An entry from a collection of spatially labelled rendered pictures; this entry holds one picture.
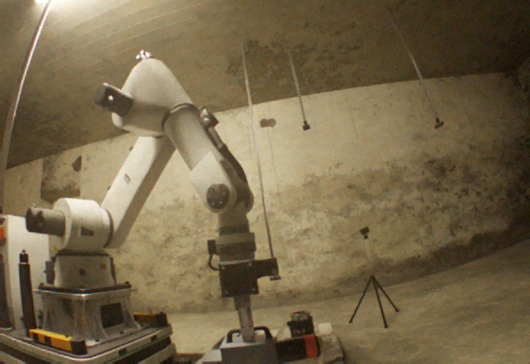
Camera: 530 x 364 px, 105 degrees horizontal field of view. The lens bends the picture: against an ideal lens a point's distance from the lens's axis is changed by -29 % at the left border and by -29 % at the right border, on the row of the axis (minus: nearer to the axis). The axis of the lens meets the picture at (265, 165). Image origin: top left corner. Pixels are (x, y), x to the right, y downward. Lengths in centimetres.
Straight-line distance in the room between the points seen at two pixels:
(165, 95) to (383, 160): 338
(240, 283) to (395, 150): 360
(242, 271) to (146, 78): 103
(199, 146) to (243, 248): 46
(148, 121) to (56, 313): 127
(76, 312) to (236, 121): 353
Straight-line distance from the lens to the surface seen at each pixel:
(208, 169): 115
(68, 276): 185
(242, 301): 108
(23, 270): 182
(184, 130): 130
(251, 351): 115
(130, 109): 149
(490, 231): 485
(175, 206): 436
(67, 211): 174
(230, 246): 108
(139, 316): 222
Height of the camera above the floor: 75
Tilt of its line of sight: 17 degrees up
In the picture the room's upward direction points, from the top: 8 degrees counter-clockwise
